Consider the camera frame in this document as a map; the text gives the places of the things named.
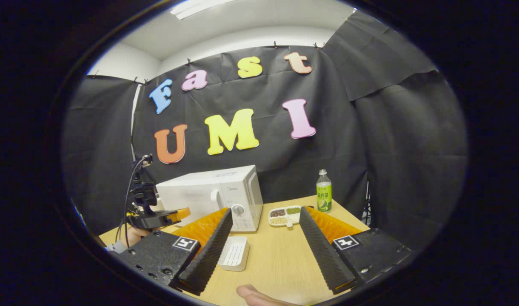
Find green drink bottle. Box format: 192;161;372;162
316;169;333;213

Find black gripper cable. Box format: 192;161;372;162
116;156;151;246

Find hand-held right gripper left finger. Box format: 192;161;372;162
115;208;234;297

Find white divided grain dish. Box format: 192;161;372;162
268;205;303;228

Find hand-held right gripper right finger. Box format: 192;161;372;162
299;206;412;295

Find long ceiling light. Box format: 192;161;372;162
170;0;235;20

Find white microwave oven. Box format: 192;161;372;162
156;165;264;232

